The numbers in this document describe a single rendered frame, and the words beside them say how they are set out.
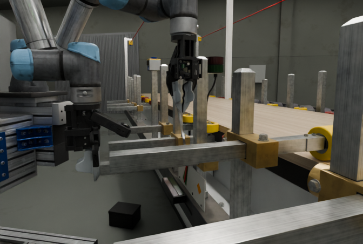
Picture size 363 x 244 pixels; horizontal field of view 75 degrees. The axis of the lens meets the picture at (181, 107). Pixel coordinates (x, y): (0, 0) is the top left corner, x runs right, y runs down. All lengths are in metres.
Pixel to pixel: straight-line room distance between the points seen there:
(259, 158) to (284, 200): 0.34
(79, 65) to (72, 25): 0.53
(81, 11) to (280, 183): 0.96
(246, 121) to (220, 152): 0.10
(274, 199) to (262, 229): 0.61
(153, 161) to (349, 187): 0.28
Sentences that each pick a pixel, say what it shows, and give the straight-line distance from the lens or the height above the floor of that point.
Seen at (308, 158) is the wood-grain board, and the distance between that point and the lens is 0.65.
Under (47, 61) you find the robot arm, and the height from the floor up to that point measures 1.13.
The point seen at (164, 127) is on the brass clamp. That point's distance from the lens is 1.17.
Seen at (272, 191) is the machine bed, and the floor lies 0.74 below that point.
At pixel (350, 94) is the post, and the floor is 1.07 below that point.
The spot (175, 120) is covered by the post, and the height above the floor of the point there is 0.92.
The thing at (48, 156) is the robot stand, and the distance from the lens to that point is 1.17.
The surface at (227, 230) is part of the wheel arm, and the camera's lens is 0.22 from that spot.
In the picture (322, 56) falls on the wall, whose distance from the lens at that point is 7.97.
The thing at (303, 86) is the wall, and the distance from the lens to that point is 7.80.
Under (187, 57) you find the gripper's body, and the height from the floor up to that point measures 1.15.
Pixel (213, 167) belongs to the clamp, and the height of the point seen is 0.83.
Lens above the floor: 1.08
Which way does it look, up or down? 6 degrees down
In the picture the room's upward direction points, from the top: straight up
